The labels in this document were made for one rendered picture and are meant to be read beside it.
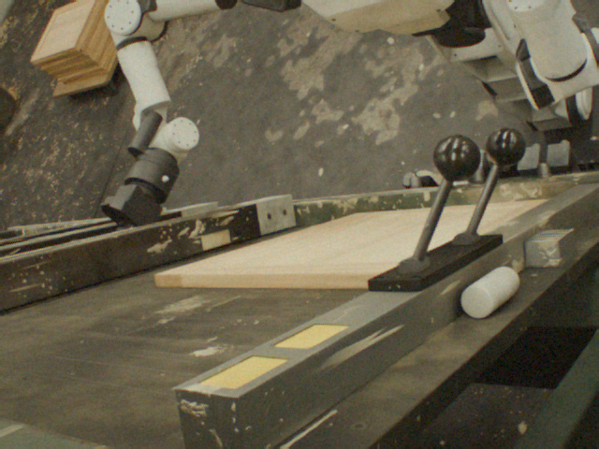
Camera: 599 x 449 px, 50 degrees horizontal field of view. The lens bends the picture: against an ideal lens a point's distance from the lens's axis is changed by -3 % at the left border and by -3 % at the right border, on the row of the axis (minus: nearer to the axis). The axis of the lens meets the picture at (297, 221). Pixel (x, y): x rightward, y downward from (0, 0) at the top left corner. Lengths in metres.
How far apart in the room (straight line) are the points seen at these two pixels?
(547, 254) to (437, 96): 1.97
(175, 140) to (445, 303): 0.82
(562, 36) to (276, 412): 0.69
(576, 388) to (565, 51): 0.52
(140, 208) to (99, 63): 3.06
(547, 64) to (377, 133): 1.82
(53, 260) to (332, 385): 0.71
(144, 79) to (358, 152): 1.53
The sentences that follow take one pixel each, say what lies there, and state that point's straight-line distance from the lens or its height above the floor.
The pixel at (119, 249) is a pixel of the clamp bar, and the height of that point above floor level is 1.32.
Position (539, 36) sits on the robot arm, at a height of 1.27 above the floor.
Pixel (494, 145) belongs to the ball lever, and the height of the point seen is 1.45.
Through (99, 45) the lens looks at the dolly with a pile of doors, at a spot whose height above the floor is 0.26.
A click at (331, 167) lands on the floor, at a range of 2.78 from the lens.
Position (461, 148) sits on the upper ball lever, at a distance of 0.53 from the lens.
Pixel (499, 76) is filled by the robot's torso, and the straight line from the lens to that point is 1.71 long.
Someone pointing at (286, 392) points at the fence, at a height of 1.65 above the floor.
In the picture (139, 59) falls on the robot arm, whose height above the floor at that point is 1.35.
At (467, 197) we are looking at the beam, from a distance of 1.30.
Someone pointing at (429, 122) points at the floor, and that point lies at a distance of 2.65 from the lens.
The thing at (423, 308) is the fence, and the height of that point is 1.50.
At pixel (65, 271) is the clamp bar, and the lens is 1.09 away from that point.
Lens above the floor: 1.95
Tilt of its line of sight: 45 degrees down
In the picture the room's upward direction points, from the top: 54 degrees counter-clockwise
